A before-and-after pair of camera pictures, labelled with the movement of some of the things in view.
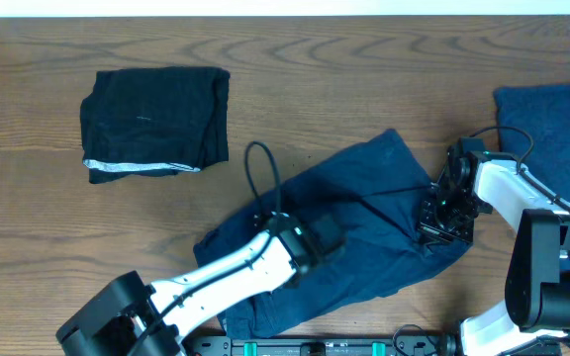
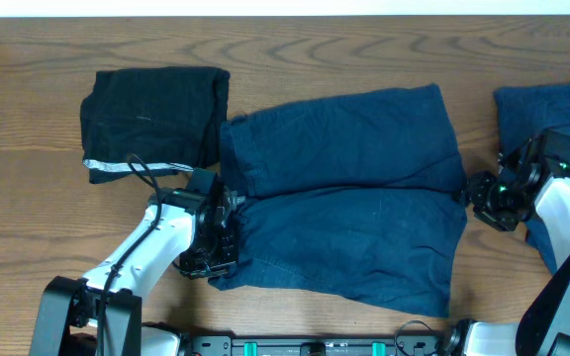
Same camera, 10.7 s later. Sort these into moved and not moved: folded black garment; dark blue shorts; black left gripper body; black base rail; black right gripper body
Moved: dark blue shorts; black left gripper body; black right gripper body
Not moved: black base rail; folded black garment
